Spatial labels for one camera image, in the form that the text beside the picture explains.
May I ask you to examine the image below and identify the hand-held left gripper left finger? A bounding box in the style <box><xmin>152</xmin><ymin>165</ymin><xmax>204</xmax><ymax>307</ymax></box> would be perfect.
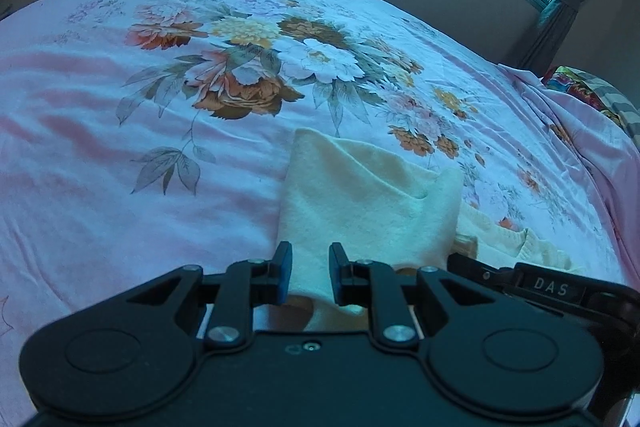
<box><xmin>122</xmin><ymin>241</ymin><xmax>294</xmax><ymax>351</ymax></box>

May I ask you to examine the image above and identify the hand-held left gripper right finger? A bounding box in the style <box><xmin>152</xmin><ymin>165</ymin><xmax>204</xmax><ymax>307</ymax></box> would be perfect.
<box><xmin>328</xmin><ymin>243</ymin><xmax>498</xmax><ymax>351</ymax></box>

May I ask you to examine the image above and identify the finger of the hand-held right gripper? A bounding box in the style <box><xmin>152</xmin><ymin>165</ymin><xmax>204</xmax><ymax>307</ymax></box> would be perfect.
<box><xmin>446</xmin><ymin>252</ymin><xmax>521</xmax><ymax>294</ymax></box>

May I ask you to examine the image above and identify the cream knit garment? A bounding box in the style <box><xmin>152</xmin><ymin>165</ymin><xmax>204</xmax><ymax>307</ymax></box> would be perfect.
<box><xmin>274</xmin><ymin>127</ymin><xmax>587</xmax><ymax>334</ymax></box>

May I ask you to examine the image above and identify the pink quilt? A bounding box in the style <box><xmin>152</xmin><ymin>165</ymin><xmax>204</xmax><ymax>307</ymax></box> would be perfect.
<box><xmin>495</xmin><ymin>62</ymin><xmax>640</xmax><ymax>290</ymax></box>

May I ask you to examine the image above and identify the colourful patterned pillow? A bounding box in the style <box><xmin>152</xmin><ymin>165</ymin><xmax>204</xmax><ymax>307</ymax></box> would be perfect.
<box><xmin>542</xmin><ymin>66</ymin><xmax>640</xmax><ymax>138</ymax></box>

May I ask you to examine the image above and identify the floral bed sheet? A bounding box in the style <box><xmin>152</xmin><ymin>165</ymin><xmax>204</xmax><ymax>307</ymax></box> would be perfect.
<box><xmin>0</xmin><ymin>0</ymin><xmax>632</xmax><ymax>427</ymax></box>

